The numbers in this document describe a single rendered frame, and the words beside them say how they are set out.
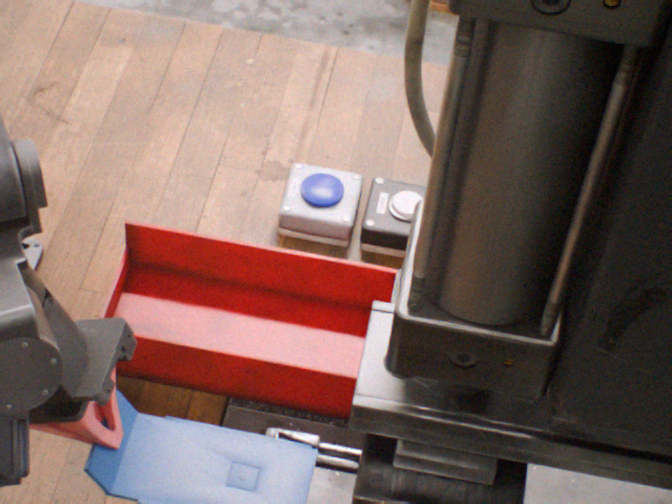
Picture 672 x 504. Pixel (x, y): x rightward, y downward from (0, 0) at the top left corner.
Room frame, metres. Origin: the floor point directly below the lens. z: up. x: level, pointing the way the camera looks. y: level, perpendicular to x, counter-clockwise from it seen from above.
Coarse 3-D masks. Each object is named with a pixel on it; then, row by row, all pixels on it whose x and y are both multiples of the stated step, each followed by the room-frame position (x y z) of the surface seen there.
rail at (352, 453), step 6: (318, 444) 0.55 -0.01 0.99; (324, 444) 0.55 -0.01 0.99; (330, 444) 0.55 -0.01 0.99; (318, 450) 0.54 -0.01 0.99; (324, 450) 0.54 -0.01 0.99; (330, 450) 0.54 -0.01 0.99; (336, 450) 0.54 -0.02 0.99; (342, 450) 0.54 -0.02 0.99; (348, 450) 0.54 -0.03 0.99; (354, 450) 0.55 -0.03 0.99; (360, 450) 0.55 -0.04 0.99; (348, 456) 0.54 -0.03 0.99; (354, 456) 0.54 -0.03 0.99
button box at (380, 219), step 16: (384, 192) 0.87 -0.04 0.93; (416, 192) 0.87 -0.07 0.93; (368, 208) 0.84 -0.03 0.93; (384, 208) 0.84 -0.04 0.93; (368, 224) 0.82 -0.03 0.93; (384, 224) 0.83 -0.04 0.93; (400, 224) 0.83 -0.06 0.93; (368, 240) 0.82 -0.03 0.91; (384, 240) 0.82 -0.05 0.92; (400, 240) 0.82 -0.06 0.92; (400, 256) 0.82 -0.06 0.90
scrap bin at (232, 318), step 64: (128, 256) 0.76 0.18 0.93; (192, 256) 0.76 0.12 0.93; (256, 256) 0.76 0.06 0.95; (320, 256) 0.75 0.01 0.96; (128, 320) 0.71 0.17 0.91; (192, 320) 0.71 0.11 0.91; (256, 320) 0.72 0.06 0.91; (320, 320) 0.73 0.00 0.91; (192, 384) 0.64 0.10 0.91; (256, 384) 0.64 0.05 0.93; (320, 384) 0.63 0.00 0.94
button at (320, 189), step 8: (312, 176) 0.87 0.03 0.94; (320, 176) 0.87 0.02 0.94; (328, 176) 0.87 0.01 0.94; (304, 184) 0.86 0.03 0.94; (312, 184) 0.86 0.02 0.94; (320, 184) 0.86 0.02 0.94; (328, 184) 0.86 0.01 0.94; (336, 184) 0.86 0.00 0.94; (304, 192) 0.85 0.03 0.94; (312, 192) 0.85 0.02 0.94; (320, 192) 0.85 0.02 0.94; (328, 192) 0.85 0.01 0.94; (336, 192) 0.85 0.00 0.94; (312, 200) 0.84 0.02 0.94; (320, 200) 0.84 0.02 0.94; (328, 200) 0.84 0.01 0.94; (336, 200) 0.84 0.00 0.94
